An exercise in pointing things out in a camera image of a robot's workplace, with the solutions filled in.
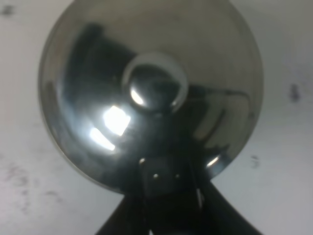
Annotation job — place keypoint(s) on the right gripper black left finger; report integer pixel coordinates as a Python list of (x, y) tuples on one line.
[(127, 219)]

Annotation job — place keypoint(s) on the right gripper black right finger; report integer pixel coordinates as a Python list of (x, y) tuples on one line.
[(224, 219)]

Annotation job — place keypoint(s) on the stainless steel teapot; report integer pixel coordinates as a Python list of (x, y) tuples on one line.
[(152, 98)]

